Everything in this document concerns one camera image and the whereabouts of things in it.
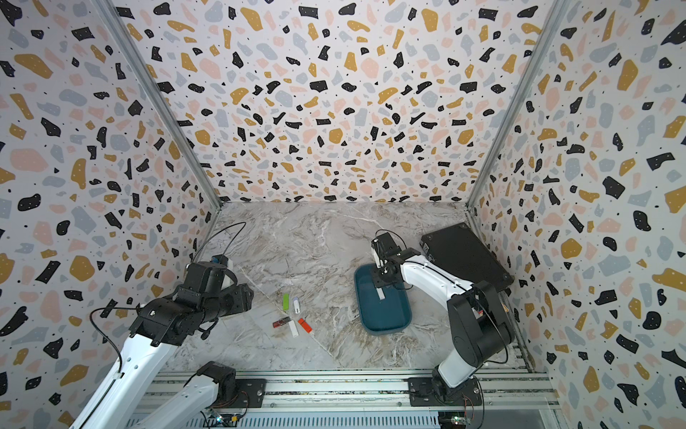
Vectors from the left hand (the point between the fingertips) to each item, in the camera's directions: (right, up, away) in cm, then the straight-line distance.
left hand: (247, 294), depth 72 cm
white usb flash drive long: (+9, -14, +13) cm, 22 cm away
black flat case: (+69, +10, +33) cm, 77 cm away
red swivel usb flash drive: (+5, -13, +15) cm, 20 cm away
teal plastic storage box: (+40, -12, +17) cm, 45 cm away
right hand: (+37, +1, +19) cm, 42 cm away
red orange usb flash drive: (+14, -14, +13) cm, 24 cm away
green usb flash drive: (+5, -8, +20) cm, 22 cm away
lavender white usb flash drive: (+9, -8, +17) cm, 21 cm away
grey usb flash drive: (+38, -5, +21) cm, 43 cm away
